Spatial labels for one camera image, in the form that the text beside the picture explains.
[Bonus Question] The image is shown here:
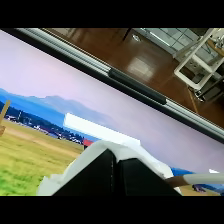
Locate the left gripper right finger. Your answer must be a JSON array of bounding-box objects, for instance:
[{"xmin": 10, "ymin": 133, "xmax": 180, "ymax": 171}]
[{"xmin": 116, "ymin": 157, "xmax": 183, "ymax": 197}]

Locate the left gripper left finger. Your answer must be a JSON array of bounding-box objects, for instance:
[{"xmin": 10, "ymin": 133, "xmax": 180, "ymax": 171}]
[{"xmin": 53, "ymin": 148, "xmax": 118, "ymax": 197}]

